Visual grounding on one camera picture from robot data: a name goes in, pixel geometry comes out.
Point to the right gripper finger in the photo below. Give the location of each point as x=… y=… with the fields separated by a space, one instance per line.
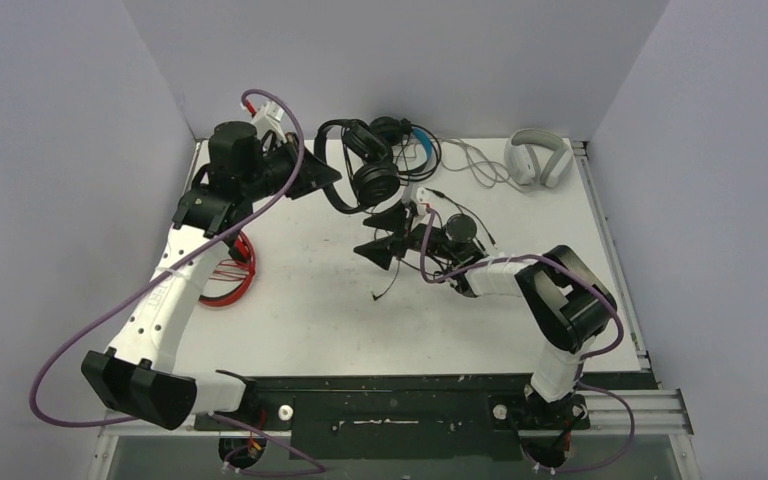
x=382 y=252
x=397 y=218

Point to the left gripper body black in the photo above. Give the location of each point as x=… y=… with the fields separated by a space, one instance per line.
x=280 y=161

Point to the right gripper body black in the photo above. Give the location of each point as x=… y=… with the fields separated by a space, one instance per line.
x=412 y=229

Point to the white grey headphones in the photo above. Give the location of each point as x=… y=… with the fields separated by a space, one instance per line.
x=537 y=157

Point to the red black headphones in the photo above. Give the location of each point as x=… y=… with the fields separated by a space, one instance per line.
x=240 y=268

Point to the small black headphones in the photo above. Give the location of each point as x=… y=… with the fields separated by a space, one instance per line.
x=370 y=165

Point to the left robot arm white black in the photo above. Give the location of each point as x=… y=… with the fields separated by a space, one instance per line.
x=135 y=374

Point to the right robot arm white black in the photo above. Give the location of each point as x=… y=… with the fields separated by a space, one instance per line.
x=569 y=304

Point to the black blue headphones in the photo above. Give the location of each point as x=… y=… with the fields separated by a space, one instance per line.
x=416 y=150

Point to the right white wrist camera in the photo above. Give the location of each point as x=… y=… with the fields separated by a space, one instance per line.
x=416 y=200

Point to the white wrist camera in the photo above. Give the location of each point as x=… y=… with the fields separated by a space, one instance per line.
x=416 y=200
x=267 y=120

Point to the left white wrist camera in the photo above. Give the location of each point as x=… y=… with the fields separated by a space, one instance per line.
x=267 y=120

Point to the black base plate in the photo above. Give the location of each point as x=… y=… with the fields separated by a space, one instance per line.
x=410 y=417

